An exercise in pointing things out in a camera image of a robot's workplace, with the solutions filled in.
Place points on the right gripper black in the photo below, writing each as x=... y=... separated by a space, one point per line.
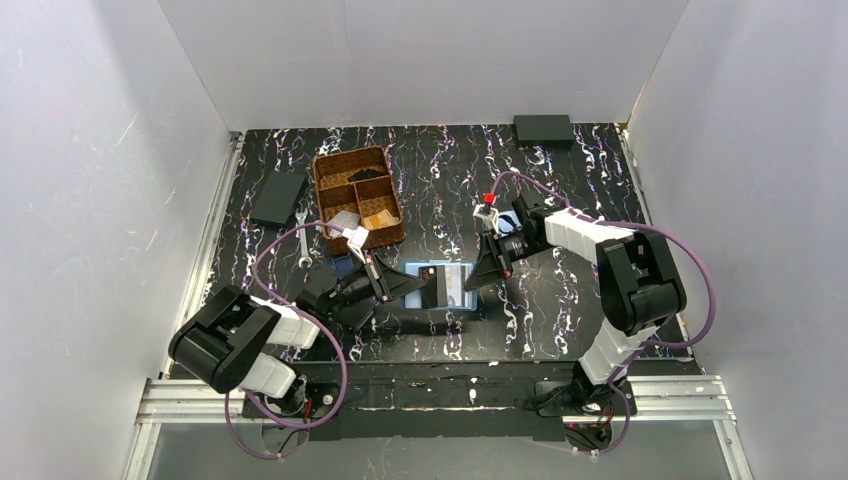
x=499 y=251

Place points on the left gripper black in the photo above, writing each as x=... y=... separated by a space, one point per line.
x=381 y=283

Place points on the black card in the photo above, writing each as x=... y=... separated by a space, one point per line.
x=433 y=293
x=366 y=174

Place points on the blue card holder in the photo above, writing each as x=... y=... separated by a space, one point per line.
x=412 y=300

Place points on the white credit card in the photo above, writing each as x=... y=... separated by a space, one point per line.
x=345 y=220

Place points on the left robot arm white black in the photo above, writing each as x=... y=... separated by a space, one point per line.
x=222 y=343

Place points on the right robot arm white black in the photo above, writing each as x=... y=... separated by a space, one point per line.
x=639 y=284

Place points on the striped white card in holder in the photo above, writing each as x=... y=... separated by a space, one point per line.
x=455 y=277

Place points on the teal open card holder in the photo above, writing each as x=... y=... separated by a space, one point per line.
x=507 y=222

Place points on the black card in basket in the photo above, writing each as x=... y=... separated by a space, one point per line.
x=366 y=174

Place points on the dark blue pouch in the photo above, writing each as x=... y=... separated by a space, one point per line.
x=342 y=265

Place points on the tan item in basket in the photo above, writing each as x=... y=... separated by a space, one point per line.
x=382 y=219

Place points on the silver wrench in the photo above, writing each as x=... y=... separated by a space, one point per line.
x=304 y=261

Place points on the brown wicker divided basket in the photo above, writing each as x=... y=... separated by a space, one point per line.
x=334 y=193

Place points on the black box left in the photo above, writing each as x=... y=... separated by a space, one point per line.
x=278 y=200

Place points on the black box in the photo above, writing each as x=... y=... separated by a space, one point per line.
x=278 y=200
x=540 y=130

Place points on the black box back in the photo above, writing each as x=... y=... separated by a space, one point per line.
x=540 y=130

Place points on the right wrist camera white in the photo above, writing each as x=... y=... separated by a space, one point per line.
x=486 y=213

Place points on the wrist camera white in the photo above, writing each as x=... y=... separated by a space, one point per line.
x=355 y=241
x=486 y=213

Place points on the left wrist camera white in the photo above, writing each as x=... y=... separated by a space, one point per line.
x=355 y=241

